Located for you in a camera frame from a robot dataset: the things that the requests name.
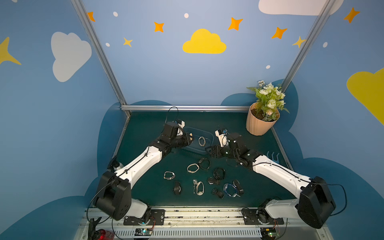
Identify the white band watch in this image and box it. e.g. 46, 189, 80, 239
198, 136, 207, 147

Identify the thin black strap watch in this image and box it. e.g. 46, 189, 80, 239
198, 158, 211, 170

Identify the chunky black sport watch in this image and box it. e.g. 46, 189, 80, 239
213, 167, 226, 180

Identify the silver bracelet watch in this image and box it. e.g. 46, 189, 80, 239
163, 171, 176, 181

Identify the black rugged digital watch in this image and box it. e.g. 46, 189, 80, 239
173, 181, 182, 195

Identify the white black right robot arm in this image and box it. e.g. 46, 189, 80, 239
206, 131, 336, 229

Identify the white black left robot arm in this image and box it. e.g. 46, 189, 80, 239
92, 120, 194, 223

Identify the blue plastic storage box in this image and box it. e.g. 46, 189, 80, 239
183, 127, 214, 155

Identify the small black watch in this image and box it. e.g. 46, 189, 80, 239
211, 188, 224, 199

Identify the terracotta pot with flowers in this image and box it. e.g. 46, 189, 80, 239
246, 80, 288, 136

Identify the blue garden fork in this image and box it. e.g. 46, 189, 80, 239
266, 151, 280, 164

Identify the silver black water bottle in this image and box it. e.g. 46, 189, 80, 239
107, 156, 124, 172

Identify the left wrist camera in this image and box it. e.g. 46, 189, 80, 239
175, 119, 185, 136

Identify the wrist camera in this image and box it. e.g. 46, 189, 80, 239
175, 119, 185, 136
215, 129, 228, 148

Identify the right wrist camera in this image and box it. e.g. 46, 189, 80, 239
215, 129, 228, 148

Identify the white strap chain watch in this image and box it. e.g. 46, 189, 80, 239
193, 180, 205, 196

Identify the dark grey strap watch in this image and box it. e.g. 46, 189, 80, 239
233, 180, 244, 196

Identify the aluminium rail front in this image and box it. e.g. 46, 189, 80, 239
75, 206, 333, 240

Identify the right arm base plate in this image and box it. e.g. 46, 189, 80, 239
241, 208, 285, 225

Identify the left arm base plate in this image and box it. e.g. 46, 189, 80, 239
124, 209, 166, 226

